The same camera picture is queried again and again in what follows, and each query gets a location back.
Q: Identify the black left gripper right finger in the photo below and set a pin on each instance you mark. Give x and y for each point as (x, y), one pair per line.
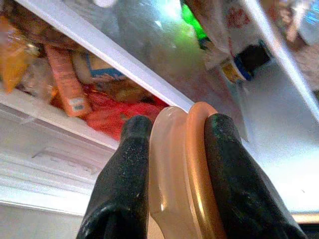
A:
(239, 184)

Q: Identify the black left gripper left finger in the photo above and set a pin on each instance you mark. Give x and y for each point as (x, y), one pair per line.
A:
(119, 189)

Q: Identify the orange lidded food container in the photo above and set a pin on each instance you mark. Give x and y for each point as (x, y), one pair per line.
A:
(182, 174)

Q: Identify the white fridge drawer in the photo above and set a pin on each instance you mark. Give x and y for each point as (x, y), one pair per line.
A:
(47, 159)

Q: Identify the white fridge shelf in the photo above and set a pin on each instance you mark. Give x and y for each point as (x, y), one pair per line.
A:
(112, 53)

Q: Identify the red food bag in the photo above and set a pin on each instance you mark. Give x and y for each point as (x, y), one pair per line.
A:
(119, 114)

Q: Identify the orange food box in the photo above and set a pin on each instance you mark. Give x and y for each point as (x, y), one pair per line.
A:
(67, 84)

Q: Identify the blue and white food box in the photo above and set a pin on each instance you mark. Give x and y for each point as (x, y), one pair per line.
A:
(99, 69)

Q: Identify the white printed plastic bag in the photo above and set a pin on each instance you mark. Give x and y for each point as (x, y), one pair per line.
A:
(234, 42)

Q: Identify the green bottle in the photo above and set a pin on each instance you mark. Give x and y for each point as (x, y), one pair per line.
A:
(195, 25)

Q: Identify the yellow snack bag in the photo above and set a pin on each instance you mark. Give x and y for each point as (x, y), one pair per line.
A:
(12, 62)

